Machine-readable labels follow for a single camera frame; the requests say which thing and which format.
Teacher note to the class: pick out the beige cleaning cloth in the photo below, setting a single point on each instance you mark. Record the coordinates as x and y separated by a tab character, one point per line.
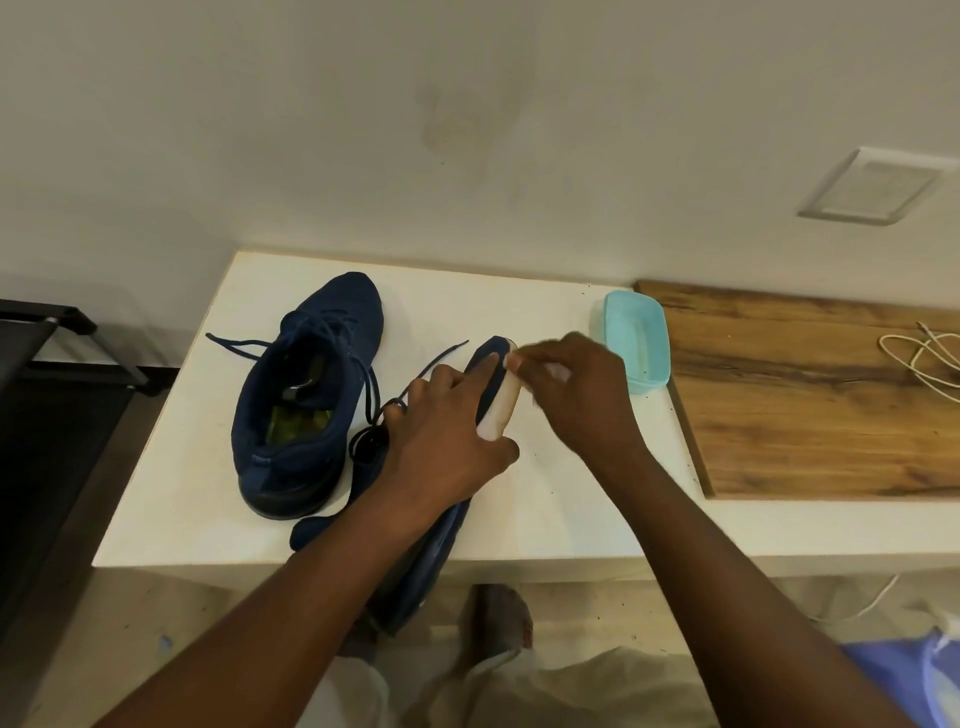
559	372

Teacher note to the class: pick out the black shoe rack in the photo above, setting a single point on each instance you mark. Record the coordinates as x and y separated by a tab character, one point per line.
45	465

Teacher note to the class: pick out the person's left forearm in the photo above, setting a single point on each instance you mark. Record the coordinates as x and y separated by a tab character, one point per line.
285	622

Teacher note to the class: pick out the blue plastic bag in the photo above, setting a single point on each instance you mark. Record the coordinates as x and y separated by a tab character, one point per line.
892	682

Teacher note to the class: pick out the person's left hand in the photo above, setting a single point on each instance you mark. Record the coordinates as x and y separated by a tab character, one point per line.
439	442

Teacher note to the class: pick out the light blue plastic container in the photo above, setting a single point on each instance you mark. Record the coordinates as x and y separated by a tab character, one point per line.
637	337

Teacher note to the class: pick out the person's foot grey sock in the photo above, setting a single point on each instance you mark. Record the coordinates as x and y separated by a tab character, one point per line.
501	619
358	637

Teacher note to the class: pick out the person's right foot grey sock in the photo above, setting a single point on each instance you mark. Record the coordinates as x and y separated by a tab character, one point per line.
501	619

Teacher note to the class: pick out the brown wooden board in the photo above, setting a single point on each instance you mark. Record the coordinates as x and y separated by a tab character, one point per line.
810	412

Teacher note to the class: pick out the person's left foot grey sock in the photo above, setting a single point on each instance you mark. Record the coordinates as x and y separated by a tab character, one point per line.
358	637

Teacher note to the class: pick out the white wall switch plate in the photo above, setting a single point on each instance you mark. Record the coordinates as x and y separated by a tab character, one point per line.
874	187

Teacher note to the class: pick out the white shorts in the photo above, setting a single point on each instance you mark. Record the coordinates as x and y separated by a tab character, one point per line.
570	697

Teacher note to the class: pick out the person's right forearm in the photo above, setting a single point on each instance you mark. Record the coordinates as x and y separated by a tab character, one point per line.
742	600

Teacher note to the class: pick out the person's right hand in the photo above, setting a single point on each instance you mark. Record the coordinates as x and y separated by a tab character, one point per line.
589	405

